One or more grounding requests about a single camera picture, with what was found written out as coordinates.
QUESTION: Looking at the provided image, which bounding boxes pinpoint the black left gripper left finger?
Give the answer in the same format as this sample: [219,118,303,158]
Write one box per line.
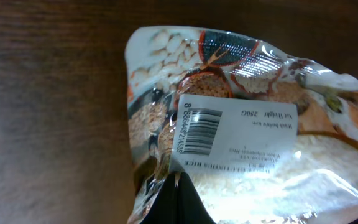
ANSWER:
[140,174,177,224]

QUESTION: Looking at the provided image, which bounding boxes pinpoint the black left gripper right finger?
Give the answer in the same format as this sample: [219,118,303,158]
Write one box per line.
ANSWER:
[177,172,215,224]

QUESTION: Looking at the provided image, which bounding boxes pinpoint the beige seed pouch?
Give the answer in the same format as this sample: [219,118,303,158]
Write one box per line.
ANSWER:
[125,26,358,223]

